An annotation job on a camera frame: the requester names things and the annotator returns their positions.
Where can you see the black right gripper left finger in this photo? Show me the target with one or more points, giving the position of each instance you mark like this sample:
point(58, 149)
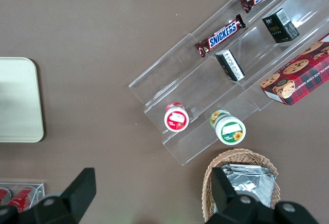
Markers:
point(74, 198)

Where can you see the small black carton box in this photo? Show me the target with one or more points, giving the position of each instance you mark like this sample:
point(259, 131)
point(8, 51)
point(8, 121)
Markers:
point(280, 26)
point(231, 66)

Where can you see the light tan wicker basket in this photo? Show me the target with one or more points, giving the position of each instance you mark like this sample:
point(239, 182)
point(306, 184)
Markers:
point(210, 183)

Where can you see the clear acrylic stepped display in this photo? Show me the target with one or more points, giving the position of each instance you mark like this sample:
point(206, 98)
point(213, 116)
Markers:
point(205, 80)

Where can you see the red cola bottle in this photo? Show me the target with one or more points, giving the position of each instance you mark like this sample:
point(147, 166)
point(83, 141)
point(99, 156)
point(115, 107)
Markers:
point(21, 198)
point(4, 195)

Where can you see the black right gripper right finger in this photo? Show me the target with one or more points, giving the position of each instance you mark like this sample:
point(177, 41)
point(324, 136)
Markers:
point(223, 195)

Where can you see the red plaid cookie box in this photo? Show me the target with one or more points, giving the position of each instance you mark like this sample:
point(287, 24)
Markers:
point(300, 80)

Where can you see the cream plastic tray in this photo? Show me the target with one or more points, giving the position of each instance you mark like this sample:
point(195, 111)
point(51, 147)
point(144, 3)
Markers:
point(18, 100)

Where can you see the clear acrylic bottle rack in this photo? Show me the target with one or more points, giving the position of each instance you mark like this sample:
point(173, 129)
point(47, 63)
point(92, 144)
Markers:
point(38, 190)

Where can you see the silver foil packets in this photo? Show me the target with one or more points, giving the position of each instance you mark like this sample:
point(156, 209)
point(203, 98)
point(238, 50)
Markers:
point(254, 183)

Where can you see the green label white-lid cup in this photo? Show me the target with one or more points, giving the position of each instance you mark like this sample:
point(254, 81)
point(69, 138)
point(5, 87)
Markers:
point(230, 130)

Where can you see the red label white-lid cup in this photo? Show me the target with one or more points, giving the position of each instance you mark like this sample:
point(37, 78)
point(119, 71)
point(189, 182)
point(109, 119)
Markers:
point(176, 118)

